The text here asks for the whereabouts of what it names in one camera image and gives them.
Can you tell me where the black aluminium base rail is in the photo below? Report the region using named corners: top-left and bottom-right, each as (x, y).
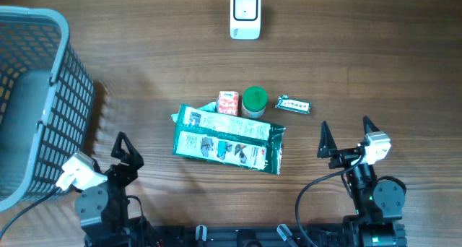
top-left (147, 222), bottom-right (408, 247)

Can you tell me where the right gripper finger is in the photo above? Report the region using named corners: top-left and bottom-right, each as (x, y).
top-left (362, 116), bottom-right (379, 134)
top-left (317, 121), bottom-right (338, 158)

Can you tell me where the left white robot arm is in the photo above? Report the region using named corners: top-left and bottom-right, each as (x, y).
top-left (75, 163), bottom-right (163, 247)

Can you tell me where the left black camera cable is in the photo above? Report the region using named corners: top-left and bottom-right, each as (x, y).
top-left (0, 187), bottom-right (61, 241)

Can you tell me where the black camera cable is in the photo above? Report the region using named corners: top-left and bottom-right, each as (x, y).
top-left (295, 155), bottom-right (365, 247)
top-left (0, 187), bottom-right (61, 241)

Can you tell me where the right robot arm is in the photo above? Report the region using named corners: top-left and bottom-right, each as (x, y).
top-left (123, 116), bottom-right (407, 247)

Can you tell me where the red tissue pack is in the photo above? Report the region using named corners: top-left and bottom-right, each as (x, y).
top-left (216, 91), bottom-right (239, 116)

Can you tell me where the grey plastic shopping basket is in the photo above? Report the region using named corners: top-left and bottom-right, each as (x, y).
top-left (1, 6), bottom-right (95, 211)

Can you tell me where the green white packaged product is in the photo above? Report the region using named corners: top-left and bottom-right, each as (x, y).
top-left (173, 104), bottom-right (285, 175)

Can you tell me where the green lid jar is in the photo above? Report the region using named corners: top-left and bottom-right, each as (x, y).
top-left (241, 86), bottom-right (269, 118)

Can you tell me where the small green white packet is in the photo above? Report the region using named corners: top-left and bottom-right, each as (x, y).
top-left (275, 95), bottom-right (311, 114)

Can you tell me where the teal tissue pack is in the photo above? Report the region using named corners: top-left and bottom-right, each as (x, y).
top-left (171, 102), bottom-right (217, 122)

